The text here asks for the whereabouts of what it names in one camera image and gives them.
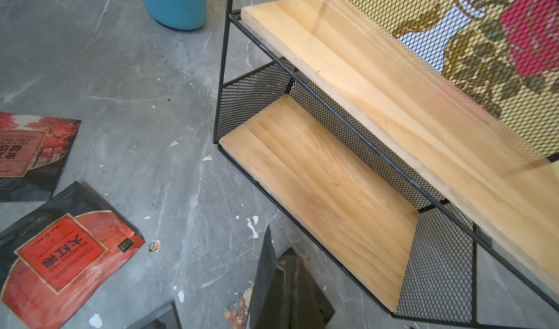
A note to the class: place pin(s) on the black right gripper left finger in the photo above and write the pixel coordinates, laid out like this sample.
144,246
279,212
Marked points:
165,317

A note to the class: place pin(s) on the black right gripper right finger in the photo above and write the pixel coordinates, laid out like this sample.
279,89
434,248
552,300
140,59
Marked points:
285,294

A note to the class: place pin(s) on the red label tea bag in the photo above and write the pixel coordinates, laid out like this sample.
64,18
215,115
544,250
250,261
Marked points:
57,256

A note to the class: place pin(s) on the blue vase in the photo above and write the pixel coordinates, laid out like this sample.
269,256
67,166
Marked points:
182,15

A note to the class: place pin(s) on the black wire mesh shelf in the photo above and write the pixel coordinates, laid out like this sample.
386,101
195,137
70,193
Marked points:
415,142

